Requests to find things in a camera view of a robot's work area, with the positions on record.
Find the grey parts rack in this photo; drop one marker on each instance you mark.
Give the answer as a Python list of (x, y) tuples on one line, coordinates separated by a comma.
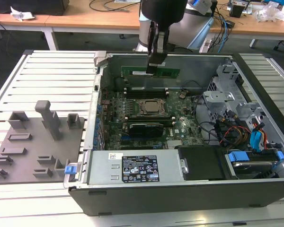
[(38, 146)]

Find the green motherboard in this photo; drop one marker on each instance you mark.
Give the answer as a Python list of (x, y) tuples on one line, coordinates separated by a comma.
[(180, 118)]

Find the blue case latch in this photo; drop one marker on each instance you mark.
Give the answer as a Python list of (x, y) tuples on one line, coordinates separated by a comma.
[(69, 170)]

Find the black graphics card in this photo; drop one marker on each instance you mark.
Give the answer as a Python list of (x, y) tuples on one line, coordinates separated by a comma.
[(146, 130)]

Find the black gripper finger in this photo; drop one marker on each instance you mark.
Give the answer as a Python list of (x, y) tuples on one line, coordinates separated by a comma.
[(159, 59)]

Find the black box on desk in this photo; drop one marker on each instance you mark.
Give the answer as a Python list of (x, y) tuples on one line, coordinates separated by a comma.
[(30, 7)]

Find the black open PC case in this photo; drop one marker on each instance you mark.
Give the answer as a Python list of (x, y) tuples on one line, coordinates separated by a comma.
[(156, 201)]

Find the CPU with silver top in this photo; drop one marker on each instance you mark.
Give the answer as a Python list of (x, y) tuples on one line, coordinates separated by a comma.
[(154, 106)]

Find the green RAM stick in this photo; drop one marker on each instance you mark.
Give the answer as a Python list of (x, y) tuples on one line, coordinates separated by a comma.
[(146, 88), (170, 72)]

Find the grey power supply with label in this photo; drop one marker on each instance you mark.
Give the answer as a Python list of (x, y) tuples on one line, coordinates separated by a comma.
[(101, 170)]

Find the black RAM slot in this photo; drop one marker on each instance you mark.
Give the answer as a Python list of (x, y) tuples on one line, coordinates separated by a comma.
[(146, 96), (149, 117), (149, 120), (146, 93)]

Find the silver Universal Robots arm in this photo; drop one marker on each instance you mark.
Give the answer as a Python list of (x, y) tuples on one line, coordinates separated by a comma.
[(191, 30)]

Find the silver heatsink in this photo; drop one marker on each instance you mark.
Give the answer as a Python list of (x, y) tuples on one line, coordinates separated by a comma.
[(175, 144)]

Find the crumpled white paper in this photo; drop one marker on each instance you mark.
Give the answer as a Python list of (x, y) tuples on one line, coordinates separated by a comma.
[(21, 14)]

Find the silver metal drive cage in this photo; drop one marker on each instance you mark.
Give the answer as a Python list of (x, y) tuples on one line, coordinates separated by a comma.
[(217, 97)]

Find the wooden desk with white legs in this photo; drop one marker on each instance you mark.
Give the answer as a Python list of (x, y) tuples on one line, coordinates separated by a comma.
[(251, 27), (85, 20)]

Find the black plastic shroud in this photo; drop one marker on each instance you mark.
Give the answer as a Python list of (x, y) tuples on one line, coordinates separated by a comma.
[(203, 163)]

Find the small black box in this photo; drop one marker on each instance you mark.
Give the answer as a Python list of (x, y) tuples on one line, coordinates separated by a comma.
[(236, 10)]

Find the white power strip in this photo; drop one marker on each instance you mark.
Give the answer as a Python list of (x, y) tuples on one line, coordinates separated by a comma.
[(205, 45)]

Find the clear plastic bags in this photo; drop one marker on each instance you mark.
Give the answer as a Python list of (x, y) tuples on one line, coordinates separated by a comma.
[(272, 11)]

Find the round coin battery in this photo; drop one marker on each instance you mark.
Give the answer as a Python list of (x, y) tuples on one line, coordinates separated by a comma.
[(182, 95)]

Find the hard disk in blue carrier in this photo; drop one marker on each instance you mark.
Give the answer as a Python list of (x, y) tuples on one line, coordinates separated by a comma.
[(237, 156)]

